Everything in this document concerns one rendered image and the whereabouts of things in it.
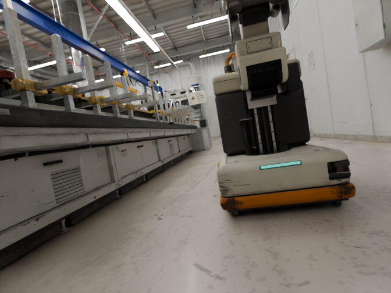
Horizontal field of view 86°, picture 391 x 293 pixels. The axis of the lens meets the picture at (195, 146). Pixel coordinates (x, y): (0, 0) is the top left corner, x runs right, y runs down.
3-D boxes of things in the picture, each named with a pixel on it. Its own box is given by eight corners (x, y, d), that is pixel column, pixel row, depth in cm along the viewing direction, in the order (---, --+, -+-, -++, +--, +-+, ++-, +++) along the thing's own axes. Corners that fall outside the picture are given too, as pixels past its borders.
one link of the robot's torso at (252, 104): (247, 110, 128) (241, 69, 127) (296, 100, 123) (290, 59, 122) (252, 104, 102) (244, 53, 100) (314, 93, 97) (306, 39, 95)
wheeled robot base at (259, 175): (224, 182, 171) (219, 152, 170) (306, 171, 160) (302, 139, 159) (221, 215, 105) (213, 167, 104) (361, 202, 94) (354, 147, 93)
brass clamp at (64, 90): (83, 96, 127) (81, 88, 127) (66, 93, 114) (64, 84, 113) (74, 99, 128) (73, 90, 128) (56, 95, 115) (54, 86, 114)
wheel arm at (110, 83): (116, 87, 120) (114, 79, 119) (113, 86, 116) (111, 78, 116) (51, 102, 127) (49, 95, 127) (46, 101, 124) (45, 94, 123)
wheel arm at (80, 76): (88, 81, 95) (85, 72, 95) (82, 79, 92) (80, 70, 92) (9, 100, 103) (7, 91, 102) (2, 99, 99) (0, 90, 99)
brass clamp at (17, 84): (49, 93, 102) (46, 83, 102) (22, 88, 89) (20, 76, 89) (38, 96, 104) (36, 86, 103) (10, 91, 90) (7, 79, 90)
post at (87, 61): (103, 124, 146) (90, 55, 143) (100, 124, 142) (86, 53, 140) (99, 125, 146) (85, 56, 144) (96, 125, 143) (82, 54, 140)
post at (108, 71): (121, 120, 170) (109, 61, 167) (118, 120, 166) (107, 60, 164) (117, 121, 170) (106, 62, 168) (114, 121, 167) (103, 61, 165)
